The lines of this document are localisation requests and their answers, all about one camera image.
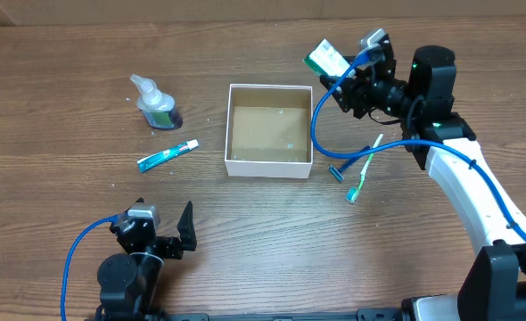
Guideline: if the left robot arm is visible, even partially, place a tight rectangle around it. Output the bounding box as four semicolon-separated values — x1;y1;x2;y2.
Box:
95;198;197;320

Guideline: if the blue right camera cable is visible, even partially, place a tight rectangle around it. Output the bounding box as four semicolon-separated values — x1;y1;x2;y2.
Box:
309;47;526;264

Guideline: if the teal toothpaste tube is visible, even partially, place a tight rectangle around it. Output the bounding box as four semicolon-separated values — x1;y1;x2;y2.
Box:
137;139;199;173

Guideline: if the green white toothbrush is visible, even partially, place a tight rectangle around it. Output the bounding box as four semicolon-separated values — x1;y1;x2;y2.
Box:
345;154;374;204

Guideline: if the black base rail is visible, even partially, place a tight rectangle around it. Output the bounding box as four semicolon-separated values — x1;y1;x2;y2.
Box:
84;307;414;321

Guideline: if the blue disposable razor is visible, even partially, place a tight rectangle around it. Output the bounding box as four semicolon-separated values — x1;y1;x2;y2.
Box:
328;158;358;183

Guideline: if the open white cardboard box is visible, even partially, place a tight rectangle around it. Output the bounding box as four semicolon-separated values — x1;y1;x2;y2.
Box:
224;84;314;179

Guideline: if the clear pump soap bottle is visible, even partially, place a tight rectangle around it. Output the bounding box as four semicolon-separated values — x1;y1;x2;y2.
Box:
130;74;183;130

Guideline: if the blue camera cable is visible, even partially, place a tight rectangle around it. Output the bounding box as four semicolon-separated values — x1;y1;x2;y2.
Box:
60;214;120;321
309;47;526;264

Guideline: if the green white soap packet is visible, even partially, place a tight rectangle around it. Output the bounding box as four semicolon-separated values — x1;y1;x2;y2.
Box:
303;39;350;77

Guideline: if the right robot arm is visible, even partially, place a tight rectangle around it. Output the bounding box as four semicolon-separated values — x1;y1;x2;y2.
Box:
305;29;526;320

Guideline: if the blue left camera cable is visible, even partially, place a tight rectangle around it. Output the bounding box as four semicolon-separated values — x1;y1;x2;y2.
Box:
60;214;120;321

